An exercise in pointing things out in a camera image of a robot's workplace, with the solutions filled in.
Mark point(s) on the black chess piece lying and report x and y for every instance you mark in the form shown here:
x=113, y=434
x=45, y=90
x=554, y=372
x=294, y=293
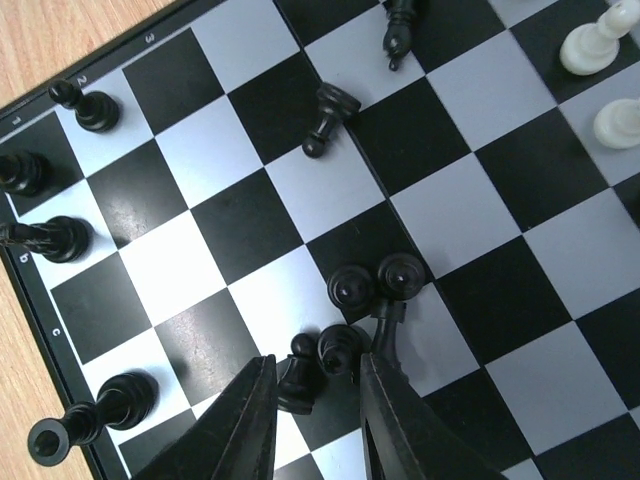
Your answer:
x=402, y=16

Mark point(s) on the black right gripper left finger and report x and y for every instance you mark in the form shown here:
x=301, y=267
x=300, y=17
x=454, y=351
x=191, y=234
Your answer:
x=235, y=438

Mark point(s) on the black white chess board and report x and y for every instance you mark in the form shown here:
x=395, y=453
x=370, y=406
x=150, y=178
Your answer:
x=264, y=144

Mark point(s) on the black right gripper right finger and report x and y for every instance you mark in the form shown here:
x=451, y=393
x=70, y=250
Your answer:
x=403, y=438

